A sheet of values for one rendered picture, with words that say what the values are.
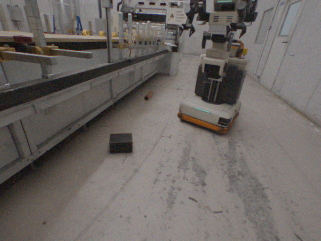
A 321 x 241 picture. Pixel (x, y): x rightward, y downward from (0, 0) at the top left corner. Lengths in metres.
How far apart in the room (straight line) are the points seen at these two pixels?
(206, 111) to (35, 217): 1.65
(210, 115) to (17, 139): 1.68
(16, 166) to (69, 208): 0.45
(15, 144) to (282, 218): 1.76
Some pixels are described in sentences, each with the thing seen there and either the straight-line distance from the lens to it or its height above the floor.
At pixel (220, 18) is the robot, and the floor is 1.16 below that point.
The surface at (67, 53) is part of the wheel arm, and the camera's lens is 1.08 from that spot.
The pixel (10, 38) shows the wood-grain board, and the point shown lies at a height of 0.89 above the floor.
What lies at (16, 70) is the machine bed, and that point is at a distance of 1.31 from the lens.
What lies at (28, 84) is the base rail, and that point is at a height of 0.70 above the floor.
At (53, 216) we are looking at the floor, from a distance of 1.25.
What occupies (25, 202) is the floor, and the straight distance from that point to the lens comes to 1.39.
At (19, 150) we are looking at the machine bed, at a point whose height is 0.22.
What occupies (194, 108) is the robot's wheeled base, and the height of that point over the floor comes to 0.24.
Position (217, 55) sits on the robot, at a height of 0.84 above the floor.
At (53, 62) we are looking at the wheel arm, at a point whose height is 0.84.
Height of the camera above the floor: 0.96
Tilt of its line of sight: 26 degrees down
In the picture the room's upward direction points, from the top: 5 degrees clockwise
